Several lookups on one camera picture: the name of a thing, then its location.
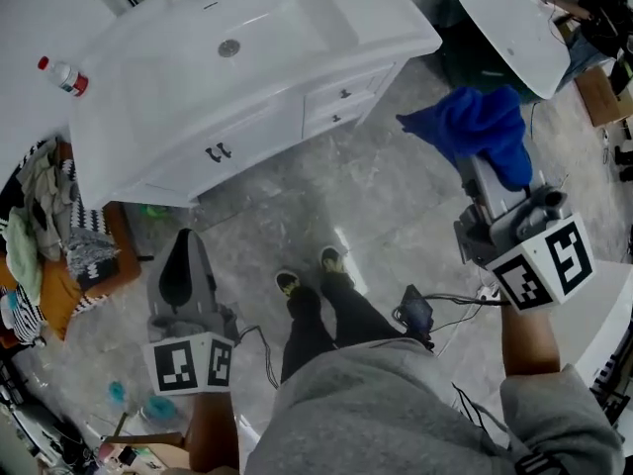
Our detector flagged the person's black trousers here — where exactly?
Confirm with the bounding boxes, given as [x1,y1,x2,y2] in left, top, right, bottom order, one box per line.
[279,270,407,386]

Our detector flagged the white oval basin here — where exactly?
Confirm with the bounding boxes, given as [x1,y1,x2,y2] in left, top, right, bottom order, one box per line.
[450,0,571,101]

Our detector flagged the orange chair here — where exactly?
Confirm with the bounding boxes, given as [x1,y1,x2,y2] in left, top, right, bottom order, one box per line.
[0,139,143,341]

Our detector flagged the black electronic box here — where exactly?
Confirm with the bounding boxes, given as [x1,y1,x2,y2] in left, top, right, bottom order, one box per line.
[394,284,437,351]

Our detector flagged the blue cloth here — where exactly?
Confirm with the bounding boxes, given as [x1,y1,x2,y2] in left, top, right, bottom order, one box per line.
[395,84,535,193]

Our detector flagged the red capped plastic bottle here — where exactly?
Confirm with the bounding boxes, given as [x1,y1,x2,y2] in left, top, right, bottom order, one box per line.
[37,55,91,99]

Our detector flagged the brown cardboard box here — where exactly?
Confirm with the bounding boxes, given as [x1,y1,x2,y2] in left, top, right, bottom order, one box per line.
[575,65,633,129]

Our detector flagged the person's left black shoe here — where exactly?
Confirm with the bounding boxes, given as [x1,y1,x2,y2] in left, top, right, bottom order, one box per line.
[274,269,318,309]

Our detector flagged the person's right forearm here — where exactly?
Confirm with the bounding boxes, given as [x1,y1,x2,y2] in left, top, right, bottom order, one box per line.
[498,303,563,378]

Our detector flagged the person's grey sweatshirt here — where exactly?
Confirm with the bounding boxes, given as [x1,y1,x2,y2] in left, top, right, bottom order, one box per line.
[243,337,627,475]

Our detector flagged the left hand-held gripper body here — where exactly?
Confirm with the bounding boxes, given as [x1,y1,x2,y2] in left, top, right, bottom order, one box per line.
[141,302,241,396]

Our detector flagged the black cable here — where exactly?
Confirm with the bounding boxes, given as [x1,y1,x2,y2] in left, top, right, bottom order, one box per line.
[235,325,281,391]

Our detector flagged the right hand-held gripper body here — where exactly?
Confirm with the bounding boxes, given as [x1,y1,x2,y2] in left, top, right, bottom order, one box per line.
[453,183,597,314]

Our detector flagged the pile of clothes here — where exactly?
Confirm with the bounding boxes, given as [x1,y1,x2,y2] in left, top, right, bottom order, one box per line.
[0,139,123,348]

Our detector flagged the white sink cabinet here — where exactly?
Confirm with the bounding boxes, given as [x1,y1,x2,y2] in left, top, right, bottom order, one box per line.
[78,58,403,211]

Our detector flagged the white ceramic sink basin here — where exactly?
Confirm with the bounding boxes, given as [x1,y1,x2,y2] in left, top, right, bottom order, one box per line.
[67,0,444,187]

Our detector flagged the person's right black shoe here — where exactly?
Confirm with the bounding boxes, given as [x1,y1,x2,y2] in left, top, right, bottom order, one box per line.
[319,245,356,289]

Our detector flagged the person's black shoe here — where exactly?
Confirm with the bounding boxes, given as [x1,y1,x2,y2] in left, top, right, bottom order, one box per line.
[274,269,318,309]
[319,245,356,289]

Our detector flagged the person's left forearm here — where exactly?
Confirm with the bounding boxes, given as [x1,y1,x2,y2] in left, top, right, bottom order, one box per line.
[186,391,242,475]

